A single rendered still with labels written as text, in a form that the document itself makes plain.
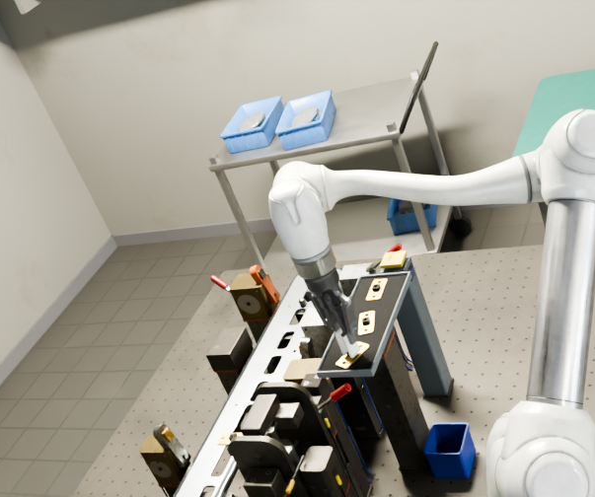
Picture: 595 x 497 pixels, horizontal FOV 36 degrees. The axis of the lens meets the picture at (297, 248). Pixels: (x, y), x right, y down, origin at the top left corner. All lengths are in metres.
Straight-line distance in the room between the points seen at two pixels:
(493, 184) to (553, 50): 2.49
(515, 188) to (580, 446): 0.55
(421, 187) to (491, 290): 1.08
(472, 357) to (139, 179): 3.22
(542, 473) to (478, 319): 1.31
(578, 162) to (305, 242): 0.56
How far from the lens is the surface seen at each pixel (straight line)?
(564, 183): 1.76
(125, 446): 3.02
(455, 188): 1.94
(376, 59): 4.58
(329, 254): 1.96
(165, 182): 5.49
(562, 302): 1.73
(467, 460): 2.41
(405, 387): 2.34
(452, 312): 2.95
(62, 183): 5.67
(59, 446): 4.49
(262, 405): 2.06
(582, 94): 4.05
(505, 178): 1.93
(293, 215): 1.88
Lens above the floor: 2.42
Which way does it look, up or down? 29 degrees down
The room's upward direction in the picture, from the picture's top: 22 degrees counter-clockwise
